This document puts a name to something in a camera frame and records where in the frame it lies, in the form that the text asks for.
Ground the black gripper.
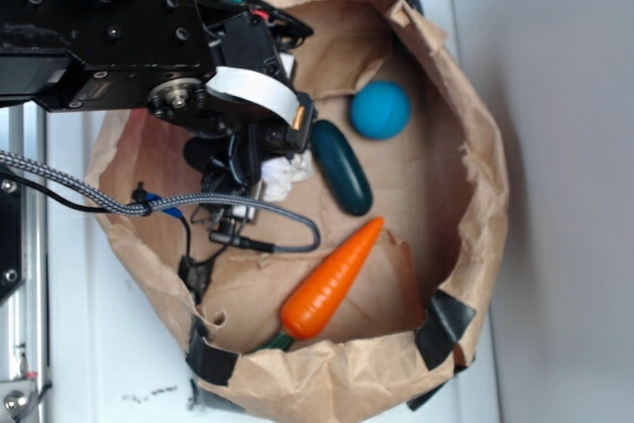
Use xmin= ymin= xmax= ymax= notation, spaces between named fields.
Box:
xmin=183 ymin=93 xmax=316 ymax=245

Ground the white paper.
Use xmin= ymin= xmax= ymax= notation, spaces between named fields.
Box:
xmin=262 ymin=151 xmax=315 ymax=202

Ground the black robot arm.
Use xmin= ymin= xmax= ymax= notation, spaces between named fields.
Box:
xmin=1 ymin=0 xmax=315 ymax=216

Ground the dark green oblong toy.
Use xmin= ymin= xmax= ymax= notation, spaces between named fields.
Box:
xmin=311 ymin=120 xmax=373 ymax=216

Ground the blue textured ball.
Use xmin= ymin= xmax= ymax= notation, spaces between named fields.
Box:
xmin=350 ymin=80 xmax=412 ymax=140

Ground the orange plastic toy carrot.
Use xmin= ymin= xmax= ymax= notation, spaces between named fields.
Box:
xmin=263 ymin=217 xmax=385 ymax=352

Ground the brown paper bag bin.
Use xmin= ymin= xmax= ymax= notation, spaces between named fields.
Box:
xmin=99 ymin=0 xmax=509 ymax=422

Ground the white flat ribbon cable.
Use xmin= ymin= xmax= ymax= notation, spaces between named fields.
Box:
xmin=205 ymin=65 xmax=306 ymax=129

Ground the grey braided cable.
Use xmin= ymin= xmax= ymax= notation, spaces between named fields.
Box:
xmin=0 ymin=149 xmax=322 ymax=254

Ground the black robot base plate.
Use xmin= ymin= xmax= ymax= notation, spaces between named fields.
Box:
xmin=0 ymin=166 xmax=25 ymax=304

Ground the aluminium frame rail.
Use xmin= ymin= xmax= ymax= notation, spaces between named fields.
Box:
xmin=0 ymin=104 xmax=54 ymax=423

